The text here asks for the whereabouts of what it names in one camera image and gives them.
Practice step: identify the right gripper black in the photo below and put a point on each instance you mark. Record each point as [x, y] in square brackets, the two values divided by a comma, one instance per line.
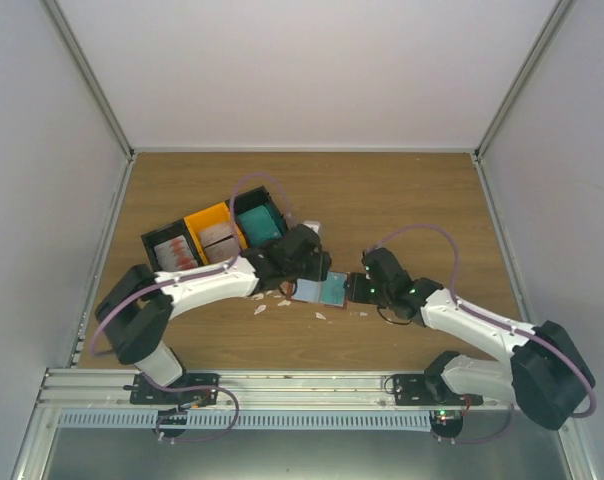
[355, 292]

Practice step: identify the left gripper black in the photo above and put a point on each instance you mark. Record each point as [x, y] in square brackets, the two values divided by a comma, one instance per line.
[318, 272]

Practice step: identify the brown leather card holder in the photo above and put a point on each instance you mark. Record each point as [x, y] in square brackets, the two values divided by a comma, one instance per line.
[304, 291]

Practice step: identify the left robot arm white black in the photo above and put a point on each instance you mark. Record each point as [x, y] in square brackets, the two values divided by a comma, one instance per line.
[136, 312]

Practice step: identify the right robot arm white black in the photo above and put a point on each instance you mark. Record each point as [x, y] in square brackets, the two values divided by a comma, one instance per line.
[535, 368]

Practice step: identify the black bin with teal cards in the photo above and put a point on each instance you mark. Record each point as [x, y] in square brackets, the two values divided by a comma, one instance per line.
[258, 196]

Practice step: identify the yellow bin with white cards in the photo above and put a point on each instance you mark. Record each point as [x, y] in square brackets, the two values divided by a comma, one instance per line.
[207, 217]

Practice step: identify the red white card stack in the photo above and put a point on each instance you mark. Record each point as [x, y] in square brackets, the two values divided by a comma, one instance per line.
[175, 255]

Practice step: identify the black bin with red cards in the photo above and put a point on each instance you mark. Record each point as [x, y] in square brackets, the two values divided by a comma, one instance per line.
[153, 238]

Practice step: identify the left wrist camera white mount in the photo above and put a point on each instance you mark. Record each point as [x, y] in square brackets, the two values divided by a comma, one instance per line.
[313, 225]

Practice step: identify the grey slotted cable duct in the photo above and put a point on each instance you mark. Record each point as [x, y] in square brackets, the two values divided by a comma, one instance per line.
[250, 420]

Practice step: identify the left aluminium corner post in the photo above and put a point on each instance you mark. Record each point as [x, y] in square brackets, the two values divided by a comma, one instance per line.
[76, 52]

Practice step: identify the aluminium corner post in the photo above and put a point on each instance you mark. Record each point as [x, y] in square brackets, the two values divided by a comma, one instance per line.
[550, 28]
[76, 52]

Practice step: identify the right aluminium corner post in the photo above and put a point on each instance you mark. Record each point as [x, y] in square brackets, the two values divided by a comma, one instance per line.
[550, 28]

